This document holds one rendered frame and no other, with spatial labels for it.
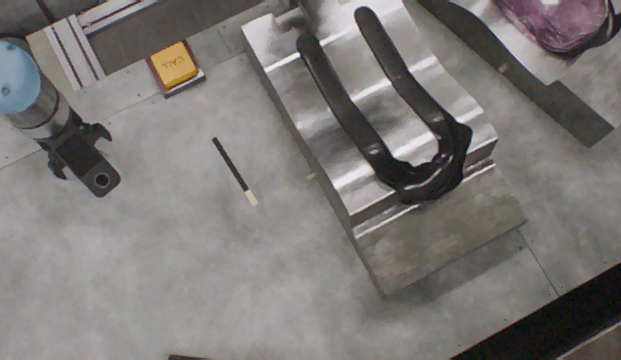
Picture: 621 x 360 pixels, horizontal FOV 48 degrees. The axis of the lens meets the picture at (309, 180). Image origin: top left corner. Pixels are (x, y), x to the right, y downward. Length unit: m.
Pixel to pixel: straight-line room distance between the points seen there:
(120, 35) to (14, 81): 1.15
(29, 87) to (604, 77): 0.86
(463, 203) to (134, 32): 1.16
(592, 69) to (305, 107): 0.46
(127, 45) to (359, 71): 0.96
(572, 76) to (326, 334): 0.57
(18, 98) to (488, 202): 0.71
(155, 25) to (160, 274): 0.97
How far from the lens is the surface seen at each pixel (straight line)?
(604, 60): 1.24
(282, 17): 1.23
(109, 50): 2.00
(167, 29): 1.99
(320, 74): 1.17
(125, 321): 1.19
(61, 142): 1.04
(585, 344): 1.25
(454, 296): 1.18
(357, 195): 1.05
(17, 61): 0.89
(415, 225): 1.12
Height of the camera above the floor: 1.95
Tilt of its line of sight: 75 degrees down
